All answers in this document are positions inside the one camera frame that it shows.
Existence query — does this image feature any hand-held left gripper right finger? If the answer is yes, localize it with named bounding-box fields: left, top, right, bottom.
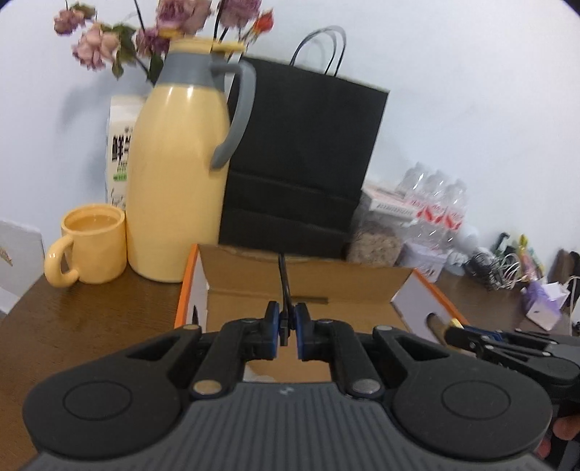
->
left=292, top=303, right=448, bottom=401

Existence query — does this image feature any white printed tub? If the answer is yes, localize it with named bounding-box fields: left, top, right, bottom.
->
left=399, top=240, right=447, bottom=282

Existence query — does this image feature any white flat box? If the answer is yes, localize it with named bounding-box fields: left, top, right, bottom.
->
left=0, top=220, right=46, bottom=316

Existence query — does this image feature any tangle of cables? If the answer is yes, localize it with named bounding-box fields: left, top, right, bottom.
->
left=464, top=250, right=523, bottom=291

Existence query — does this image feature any yellow thermos jug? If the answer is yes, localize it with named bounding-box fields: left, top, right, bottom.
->
left=125, top=37, right=257, bottom=284

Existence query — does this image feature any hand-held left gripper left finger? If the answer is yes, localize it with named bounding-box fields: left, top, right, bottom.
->
left=124, top=301, right=282, bottom=400

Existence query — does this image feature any purple tissue pack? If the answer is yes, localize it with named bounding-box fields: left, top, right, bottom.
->
left=520, top=278, right=572, bottom=331

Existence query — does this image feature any black paper bag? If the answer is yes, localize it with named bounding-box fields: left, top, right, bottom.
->
left=218, top=26, right=391, bottom=262

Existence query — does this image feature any yellow mug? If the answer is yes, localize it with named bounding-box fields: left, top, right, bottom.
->
left=44, top=204, right=128, bottom=287

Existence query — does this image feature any black cable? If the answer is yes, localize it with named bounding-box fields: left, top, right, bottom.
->
left=276, top=253, right=293, bottom=347

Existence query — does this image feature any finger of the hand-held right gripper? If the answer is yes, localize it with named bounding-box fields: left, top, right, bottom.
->
left=463, top=325, right=563, bottom=346
left=443, top=327, right=552, bottom=371

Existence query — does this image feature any white charging cable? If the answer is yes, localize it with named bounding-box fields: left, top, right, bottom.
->
left=567, top=275, right=580, bottom=318

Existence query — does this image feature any clear cereal container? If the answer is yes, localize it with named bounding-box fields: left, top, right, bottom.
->
left=347, top=183, right=420, bottom=266

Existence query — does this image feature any dark brown leather item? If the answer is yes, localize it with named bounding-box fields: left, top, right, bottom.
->
left=546, top=249, right=580, bottom=284

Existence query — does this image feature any white robot figurine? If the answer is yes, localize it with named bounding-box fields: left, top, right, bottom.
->
left=448, top=225, right=482, bottom=275

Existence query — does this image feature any cardboard box with orange sides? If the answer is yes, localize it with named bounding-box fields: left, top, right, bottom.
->
left=174, top=243, right=468, bottom=384

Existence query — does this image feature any person's right hand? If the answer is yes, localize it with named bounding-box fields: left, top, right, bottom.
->
left=536, top=413, right=580, bottom=459

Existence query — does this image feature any white milk carton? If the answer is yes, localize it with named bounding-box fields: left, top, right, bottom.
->
left=105, top=95, right=148, bottom=209

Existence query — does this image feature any dried rose bouquet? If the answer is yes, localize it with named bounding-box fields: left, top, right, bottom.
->
left=53, top=0, right=275, bottom=85

